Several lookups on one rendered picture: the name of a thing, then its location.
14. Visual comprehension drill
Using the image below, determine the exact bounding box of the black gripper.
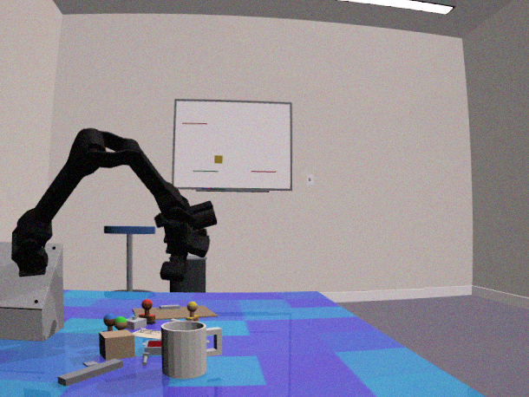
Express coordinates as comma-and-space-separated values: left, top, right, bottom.
160, 223, 197, 282

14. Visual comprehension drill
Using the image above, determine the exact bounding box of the grey mug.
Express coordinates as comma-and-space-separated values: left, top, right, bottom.
161, 321, 222, 380

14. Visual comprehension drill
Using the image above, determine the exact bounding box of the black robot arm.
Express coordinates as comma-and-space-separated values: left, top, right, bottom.
11, 127, 217, 277

